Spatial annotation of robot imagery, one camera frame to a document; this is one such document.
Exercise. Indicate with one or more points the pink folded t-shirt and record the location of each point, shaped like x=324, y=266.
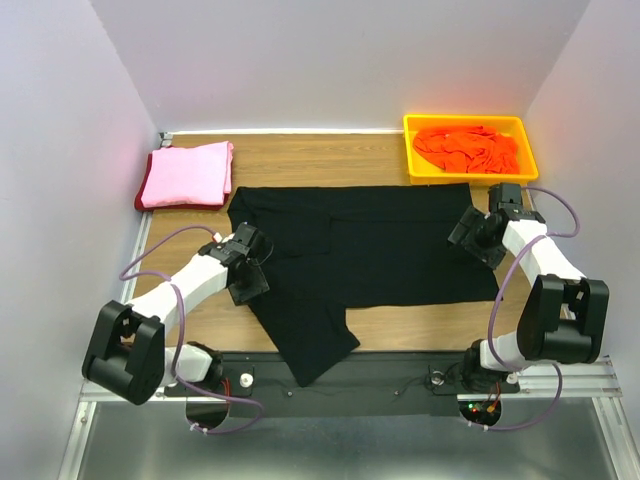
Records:
x=201, y=175

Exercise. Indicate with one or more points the black t-shirt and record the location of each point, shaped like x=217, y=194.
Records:
x=332, y=249

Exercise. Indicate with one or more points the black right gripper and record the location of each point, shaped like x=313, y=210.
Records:
x=473, y=218

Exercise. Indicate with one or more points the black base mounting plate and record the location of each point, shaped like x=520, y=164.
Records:
x=363, y=384

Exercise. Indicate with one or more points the aluminium frame extrusion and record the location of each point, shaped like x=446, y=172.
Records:
x=597, y=379

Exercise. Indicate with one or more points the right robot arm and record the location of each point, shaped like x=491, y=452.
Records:
x=564, y=316

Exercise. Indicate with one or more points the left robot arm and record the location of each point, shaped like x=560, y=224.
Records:
x=127, y=353

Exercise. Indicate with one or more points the aluminium table edge rail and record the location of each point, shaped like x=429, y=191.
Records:
x=128, y=285

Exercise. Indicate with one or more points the orange t-shirt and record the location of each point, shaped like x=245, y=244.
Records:
x=468, y=150

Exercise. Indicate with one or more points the yellow plastic bin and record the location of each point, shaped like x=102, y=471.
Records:
x=422, y=172

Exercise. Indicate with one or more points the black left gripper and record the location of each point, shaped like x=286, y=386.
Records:
x=259, y=285

